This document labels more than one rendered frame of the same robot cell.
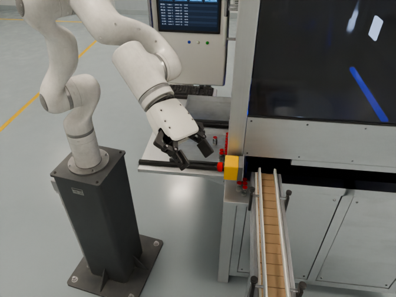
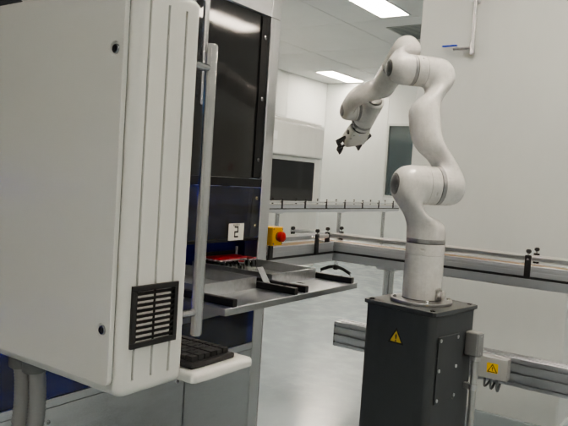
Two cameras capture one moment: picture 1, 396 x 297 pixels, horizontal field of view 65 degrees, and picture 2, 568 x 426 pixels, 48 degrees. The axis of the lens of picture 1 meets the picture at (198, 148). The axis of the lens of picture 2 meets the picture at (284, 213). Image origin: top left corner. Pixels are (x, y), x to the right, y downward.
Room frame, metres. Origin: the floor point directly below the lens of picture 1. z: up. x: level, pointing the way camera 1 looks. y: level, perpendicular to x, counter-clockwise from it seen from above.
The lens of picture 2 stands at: (3.10, 1.06, 1.22)
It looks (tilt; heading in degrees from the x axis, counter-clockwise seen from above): 3 degrees down; 208
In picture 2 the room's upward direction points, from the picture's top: 4 degrees clockwise
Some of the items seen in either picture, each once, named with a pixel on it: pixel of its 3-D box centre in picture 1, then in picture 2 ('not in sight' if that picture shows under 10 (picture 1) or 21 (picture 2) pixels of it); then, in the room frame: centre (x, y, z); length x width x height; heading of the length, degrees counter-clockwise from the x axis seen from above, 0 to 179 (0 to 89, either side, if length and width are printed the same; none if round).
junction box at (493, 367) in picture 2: not in sight; (494, 367); (0.38, 0.64, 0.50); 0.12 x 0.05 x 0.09; 83
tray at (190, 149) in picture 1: (208, 146); (253, 269); (1.19, -0.05, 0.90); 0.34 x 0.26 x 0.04; 83
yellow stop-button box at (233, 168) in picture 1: (233, 167); (270, 235); (0.93, -0.14, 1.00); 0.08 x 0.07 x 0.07; 83
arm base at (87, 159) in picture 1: (84, 147); (423, 272); (1.12, 0.52, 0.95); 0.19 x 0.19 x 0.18
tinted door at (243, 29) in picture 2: not in sight; (226, 90); (1.26, -0.17, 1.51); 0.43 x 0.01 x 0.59; 173
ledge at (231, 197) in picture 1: (240, 192); not in sight; (0.91, -0.18, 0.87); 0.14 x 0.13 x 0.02; 83
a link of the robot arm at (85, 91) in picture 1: (80, 104); (418, 204); (1.14, 0.49, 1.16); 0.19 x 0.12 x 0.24; 132
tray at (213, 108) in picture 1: (214, 109); (185, 278); (1.53, -0.09, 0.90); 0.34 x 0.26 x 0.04; 83
